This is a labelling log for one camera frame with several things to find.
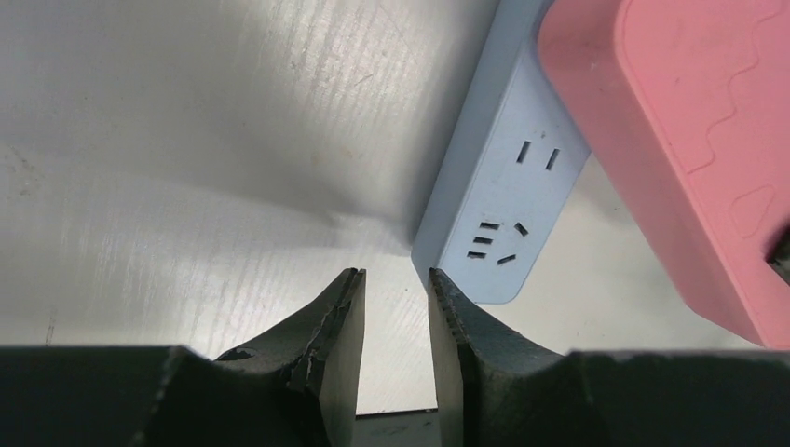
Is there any pink power strip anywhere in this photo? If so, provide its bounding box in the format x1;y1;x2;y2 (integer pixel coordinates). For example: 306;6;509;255
538;1;789;349

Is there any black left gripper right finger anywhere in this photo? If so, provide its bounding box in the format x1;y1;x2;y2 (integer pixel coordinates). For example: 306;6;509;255
429;269;789;446

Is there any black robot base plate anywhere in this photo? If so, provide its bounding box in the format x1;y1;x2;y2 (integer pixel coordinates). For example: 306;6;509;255
352;409;442;447

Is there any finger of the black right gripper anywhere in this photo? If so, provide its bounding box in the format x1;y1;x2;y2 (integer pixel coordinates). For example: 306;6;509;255
765;225;790;284

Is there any light blue power strip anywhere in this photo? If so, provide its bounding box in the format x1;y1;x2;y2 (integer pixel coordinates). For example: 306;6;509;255
411;0;590;305

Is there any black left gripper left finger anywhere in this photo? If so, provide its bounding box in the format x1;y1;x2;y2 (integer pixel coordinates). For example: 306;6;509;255
1;268;366;446

